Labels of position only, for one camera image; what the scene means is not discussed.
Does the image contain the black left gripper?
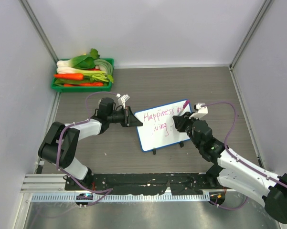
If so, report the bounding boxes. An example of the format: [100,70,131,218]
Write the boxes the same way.
[108,106,142,127]

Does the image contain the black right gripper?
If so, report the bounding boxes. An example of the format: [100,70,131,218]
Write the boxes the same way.
[173,111,202,148]

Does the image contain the white marker with magenta cap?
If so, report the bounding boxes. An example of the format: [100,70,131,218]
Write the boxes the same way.
[170,100,190,116]

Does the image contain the blue framed whiteboard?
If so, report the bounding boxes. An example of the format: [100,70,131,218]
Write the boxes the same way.
[134,103,191,152]

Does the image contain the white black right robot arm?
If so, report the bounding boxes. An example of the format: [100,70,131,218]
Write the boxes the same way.
[173,112,287,224]

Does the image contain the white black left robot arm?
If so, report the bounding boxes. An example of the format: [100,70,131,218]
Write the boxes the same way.
[38,97,143,190]

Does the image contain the green plastic tray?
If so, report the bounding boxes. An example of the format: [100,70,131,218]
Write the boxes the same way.
[51,58,114,93]

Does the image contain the pale green bean bundle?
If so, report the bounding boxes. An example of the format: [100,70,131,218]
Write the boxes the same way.
[94,59,113,75]

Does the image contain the small orange carrot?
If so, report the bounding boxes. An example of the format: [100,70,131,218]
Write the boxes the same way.
[63,82,104,87]

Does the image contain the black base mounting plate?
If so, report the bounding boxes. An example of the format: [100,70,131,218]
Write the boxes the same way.
[64,172,235,196]

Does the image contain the green bok choy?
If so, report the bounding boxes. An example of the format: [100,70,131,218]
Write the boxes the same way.
[56,48,100,73]

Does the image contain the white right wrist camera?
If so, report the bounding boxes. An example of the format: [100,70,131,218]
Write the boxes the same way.
[189,103,208,119]

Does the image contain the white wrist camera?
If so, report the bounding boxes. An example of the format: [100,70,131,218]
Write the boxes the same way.
[189,103,208,119]
[116,94,130,109]

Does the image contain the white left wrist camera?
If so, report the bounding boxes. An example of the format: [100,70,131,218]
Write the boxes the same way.
[116,94,130,109]

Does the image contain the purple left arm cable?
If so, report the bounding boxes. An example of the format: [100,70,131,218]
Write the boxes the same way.
[55,92,120,191]

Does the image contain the white slotted cable duct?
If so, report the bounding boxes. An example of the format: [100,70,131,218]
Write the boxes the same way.
[31,193,210,203]

